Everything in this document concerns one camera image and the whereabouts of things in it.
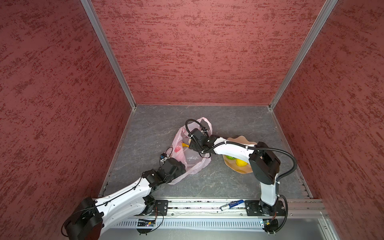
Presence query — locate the pink translucent plastic bag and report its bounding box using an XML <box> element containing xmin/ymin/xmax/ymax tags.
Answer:
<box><xmin>169</xmin><ymin>126</ymin><xmax>211</xmax><ymax>185</ymax></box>

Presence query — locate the fake green fruit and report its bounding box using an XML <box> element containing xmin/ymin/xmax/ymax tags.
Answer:
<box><xmin>226</xmin><ymin>156</ymin><xmax>237</xmax><ymax>161</ymax></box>

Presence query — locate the pink faceted plastic bowl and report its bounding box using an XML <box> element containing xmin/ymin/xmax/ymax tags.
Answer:
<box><xmin>223</xmin><ymin>136</ymin><xmax>257</xmax><ymax>174</ymax></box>

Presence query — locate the fake yellow lemon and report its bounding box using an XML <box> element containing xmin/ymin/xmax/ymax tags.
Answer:
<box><xmin>236</xmin><ymin>159</ymin><xmax>248</xmax><ymax>167</ymax></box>

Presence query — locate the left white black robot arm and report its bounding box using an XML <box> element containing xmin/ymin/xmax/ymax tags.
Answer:
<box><xmin>61</xmin><ymin>158</ymin><xmax>186</xmax><ymax>240</ymax></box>

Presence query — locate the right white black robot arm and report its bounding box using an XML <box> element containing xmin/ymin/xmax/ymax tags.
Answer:
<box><xmin>188</xmin><ymin>129</ymin><xmax>281</xmax><ymax>216</ymax></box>

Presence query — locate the left small circuit board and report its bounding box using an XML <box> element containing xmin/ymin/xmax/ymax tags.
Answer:
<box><xmin>137</xmin><ymin>219</ymin><xmax>157</xmax><ymax>228</ymax></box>

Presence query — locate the small circuit board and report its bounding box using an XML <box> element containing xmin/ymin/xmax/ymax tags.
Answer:
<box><xmin>263</xmin><ymin>219</ymin><xmax>279</xmax><ymax>234</ymax></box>
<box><xmin>137</xmin><ymin>219</ymin><xmax>157</xmax><ymax>228</ymax></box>

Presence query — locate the blue white marker pen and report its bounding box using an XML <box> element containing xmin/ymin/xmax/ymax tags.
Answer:
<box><xmin>220</xmin><ymin>200</ymin><xmax>244</xmax><ymax>211</ymax></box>

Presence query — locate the right small circuit board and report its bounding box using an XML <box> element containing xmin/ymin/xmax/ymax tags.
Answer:
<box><xmin>263</xmin><ymin>219</ymin><xmax>279</xmax><ymax>234</ymax></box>

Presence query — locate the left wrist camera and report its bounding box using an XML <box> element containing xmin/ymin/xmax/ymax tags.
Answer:
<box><xmin>159</xmin><ymin>153</ymin><xmax>169</xmax><ymax>167</ymax></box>

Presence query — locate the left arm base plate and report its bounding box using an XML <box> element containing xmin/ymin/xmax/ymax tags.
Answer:
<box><xmin>150</xmin><ymin>200</ymin><xmax>169</xmax><ymax>216</ymax></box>

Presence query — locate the aluminium front rail frame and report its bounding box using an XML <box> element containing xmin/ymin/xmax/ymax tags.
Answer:
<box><xmin>100</xmin><ymin>196</ymin><xmax>339</xmax><ymax>240</ymax></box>

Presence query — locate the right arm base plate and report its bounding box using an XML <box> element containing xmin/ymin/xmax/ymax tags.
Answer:
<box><xmin>244</xmin><ymin>200</ymin><xmax>286</xmax><ymax>217</ymax></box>

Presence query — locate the black corrugated cable conduit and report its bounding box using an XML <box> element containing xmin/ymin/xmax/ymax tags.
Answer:
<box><xmin>185</xmin><ymin>118</ymin><xmax>298</xmax><ymax>183</ymax></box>

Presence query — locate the thin black left cable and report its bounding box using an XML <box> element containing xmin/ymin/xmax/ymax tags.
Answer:
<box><xmin>60</xmin><ymin>146</ymin><xmax>175</xmax><ymax>238</ymax></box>

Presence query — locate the left aluminium corner post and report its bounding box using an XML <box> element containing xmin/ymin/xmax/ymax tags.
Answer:
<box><xmin>81</xmin><ymin>0</ymin><xmax>137</xmax><ymax>110</ymax></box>

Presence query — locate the aluminium corner post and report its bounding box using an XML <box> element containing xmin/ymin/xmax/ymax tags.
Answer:
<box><xmin>81</xmin><ymin>0</ymin><xmax>137</xmax><ymax>110</ymax></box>
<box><xmin>269</xmin><ymin>0</ymin><xmax>338</xmax><ymax>112</ymax></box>

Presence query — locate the right aluminium corner post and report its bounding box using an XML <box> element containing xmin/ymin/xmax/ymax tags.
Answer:
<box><xmin>269</xmin><ymin>0</ymin><xmax>338</xmax><ymax>112</ymax></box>

